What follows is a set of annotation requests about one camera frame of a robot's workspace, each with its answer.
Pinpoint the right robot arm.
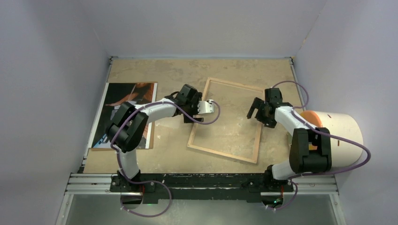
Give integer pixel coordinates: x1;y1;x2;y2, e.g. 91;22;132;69
247;88;332;191

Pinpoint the white cylinder with orange face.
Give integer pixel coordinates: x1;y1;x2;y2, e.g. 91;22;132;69
300;110;364;168

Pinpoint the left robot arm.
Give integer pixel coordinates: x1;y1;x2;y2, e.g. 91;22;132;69
106;84;202;192

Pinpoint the wooden picture frame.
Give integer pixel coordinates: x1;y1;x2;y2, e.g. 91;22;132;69
187;77;264;164

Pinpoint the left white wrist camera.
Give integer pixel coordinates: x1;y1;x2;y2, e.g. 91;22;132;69
198;99;214;115

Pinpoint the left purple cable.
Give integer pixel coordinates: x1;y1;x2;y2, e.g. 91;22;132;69
110;99;222;217

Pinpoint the aluminium rail frame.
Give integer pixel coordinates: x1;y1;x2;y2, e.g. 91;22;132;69
56;173;346;225

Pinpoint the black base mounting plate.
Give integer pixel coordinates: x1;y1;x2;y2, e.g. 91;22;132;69
110;171;294;204

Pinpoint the glossy photo print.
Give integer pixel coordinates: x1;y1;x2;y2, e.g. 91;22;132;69
88;82;158;150

